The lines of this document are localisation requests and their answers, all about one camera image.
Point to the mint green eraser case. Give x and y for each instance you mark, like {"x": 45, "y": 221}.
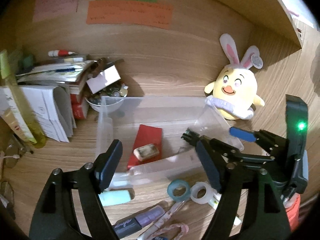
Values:
{"x": 115, "y": 197}

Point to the pink paper note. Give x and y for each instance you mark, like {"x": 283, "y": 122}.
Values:
{"x": 47, "y": 9}

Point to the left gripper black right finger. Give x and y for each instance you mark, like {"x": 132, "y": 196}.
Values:
{"x": 227, "y": 176}

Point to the pink patterned pen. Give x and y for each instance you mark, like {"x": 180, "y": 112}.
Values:
{"x": 162, "y": 220}

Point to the orange paper note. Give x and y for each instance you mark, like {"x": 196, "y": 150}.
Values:
{"x": 157, "y": 15}

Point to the red envelope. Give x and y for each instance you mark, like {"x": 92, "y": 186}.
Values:
{"x": 146, "y": 135}

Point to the teal tape roll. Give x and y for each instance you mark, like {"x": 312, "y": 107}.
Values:
{"x": 179, "y": 190}

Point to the beige eraser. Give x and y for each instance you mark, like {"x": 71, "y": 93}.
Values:
{"x": 146, "y": 152}

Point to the yellow chick plush toy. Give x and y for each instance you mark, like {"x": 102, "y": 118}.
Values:
{"x": 234, "y": 92}

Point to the small white cardboard box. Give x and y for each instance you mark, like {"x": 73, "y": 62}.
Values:
{"x": 103, "y": 79}

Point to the yellow-green spray bottle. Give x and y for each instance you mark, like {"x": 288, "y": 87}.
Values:
{"x": 25, "y": 124}

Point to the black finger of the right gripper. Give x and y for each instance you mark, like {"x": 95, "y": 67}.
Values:
{"x": 206, "y": 147}

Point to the red book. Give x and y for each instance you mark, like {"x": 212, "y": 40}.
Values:
{"x": 79, "y": 104}

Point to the white bowl of trinkets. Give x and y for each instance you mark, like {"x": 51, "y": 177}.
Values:
{"x": 111, "y": 96}

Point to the purple silver lipstick tube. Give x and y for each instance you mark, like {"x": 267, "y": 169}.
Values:
{"x": 134, "y": 224}

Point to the white folded paper box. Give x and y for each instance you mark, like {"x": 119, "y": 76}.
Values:
{"x": 52, "y": 109}

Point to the red and white marker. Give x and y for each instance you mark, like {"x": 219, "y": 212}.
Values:
{"x": 60, "y": 53}

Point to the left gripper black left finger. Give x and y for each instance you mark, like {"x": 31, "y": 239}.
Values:
{"x": 96, "y": 180}

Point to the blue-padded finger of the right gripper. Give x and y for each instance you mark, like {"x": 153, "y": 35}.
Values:
{"x": 269, "y": 142}

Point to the clear plastic storage bin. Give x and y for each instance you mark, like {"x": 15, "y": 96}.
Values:
{"x": 173, "y": 114}

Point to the stack of papers and booklets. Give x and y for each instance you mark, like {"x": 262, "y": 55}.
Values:
{"x": 69, "y": 70}

